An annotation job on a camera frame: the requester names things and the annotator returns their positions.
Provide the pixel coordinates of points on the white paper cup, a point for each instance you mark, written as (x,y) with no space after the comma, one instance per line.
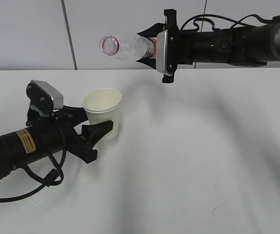
(102,105)

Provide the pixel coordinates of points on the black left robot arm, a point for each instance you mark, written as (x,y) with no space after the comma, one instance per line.
(26,146)

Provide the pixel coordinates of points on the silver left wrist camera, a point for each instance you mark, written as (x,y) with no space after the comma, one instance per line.
(44,98)

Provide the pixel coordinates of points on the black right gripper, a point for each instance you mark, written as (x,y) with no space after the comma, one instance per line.
(179,45)

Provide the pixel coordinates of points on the clear plastic water bottle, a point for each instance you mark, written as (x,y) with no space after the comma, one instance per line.
(128,48)

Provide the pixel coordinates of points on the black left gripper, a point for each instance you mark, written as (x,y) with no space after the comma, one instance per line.
(60,125)

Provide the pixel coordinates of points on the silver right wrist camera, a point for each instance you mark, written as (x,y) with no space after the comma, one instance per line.
(161,53)

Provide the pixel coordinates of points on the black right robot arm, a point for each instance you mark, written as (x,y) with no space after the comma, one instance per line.
(210,38)

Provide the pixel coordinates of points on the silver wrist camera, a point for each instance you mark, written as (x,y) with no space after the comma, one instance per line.
(44,98)
(161,53)

